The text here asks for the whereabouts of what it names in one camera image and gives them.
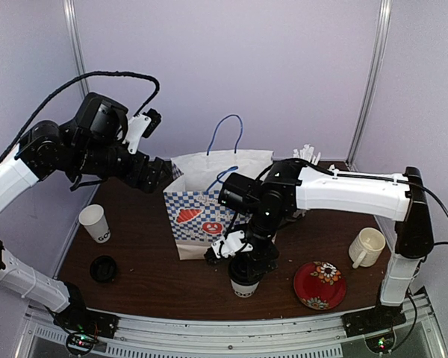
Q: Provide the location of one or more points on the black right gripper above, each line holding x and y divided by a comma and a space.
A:
270, 253

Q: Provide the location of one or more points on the black plastic lid stack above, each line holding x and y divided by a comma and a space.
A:
103, 269

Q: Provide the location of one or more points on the cream ceramic mug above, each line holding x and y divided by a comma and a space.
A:
366, 247

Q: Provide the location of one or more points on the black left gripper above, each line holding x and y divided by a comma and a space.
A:
150, 182

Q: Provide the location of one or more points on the blue checkered paper bag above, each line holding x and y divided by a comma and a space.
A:
195, 215

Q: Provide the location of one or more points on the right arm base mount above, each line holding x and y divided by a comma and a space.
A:
374, 319

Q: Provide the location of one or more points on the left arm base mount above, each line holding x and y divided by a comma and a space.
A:
77, 317

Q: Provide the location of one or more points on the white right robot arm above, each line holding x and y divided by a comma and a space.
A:
295, 184

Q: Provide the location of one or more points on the aluminium front rail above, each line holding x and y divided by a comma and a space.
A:
310, 336

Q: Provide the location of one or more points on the red floral plate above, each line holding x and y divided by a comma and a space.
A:
319, 285

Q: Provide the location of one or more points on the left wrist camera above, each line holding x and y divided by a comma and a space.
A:
140, 126

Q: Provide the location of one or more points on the black plastic cup lid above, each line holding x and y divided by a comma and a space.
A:
238, 272

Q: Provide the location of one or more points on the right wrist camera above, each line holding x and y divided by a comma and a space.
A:
228, 246

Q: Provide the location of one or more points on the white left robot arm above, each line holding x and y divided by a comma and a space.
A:
99, 140

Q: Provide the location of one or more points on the white paper coffee cup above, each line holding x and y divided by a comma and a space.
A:
244, 291

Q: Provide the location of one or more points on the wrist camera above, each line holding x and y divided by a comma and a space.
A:
140, 126
228, 246

